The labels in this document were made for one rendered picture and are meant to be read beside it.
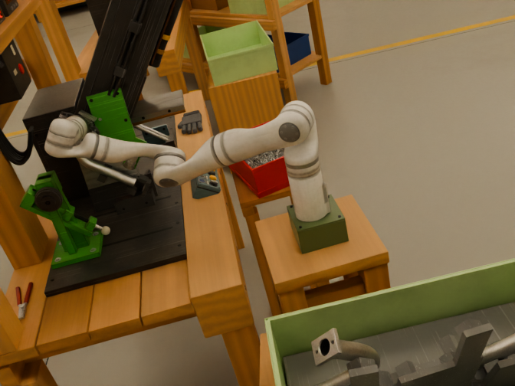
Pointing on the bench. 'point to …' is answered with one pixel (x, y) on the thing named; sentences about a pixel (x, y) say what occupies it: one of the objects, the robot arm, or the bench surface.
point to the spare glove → (189, 120)
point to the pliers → (24, 300)
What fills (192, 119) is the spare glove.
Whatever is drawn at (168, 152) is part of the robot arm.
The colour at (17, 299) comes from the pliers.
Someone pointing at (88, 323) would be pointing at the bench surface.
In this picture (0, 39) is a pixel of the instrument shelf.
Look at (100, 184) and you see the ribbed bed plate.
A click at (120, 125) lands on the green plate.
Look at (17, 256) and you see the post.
